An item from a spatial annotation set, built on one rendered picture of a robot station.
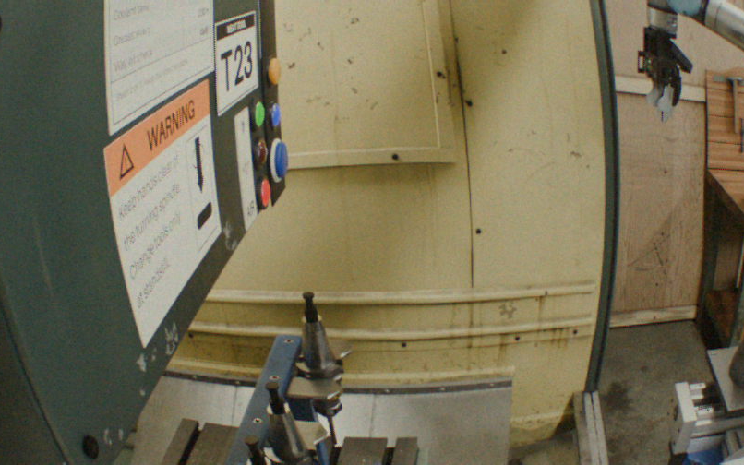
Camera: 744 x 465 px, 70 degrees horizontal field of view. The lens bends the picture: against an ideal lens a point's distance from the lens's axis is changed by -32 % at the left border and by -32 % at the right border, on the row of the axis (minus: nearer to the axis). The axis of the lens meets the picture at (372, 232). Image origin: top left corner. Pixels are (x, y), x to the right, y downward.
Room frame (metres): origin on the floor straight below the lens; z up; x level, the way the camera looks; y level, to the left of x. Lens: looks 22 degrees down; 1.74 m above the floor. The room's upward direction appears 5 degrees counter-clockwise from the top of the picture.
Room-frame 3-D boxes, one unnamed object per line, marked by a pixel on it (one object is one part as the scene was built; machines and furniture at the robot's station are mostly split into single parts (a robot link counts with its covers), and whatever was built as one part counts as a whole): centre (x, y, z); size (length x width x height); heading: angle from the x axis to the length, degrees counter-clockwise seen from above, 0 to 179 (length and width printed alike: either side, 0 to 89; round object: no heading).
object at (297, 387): (0.79, 0.09, 1.21); 0.07 x 0.05 x 0.01; 81
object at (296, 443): (0.63, 0.12, 1.26); 0.04 x 0.04 x 0.07
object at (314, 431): (0.68, 0.11, 1.21); 0.07 x 0.05 x 0.01; 81
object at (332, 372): (0.84, 0.08, 1.21); 0.06 x 0.06 x 0.03
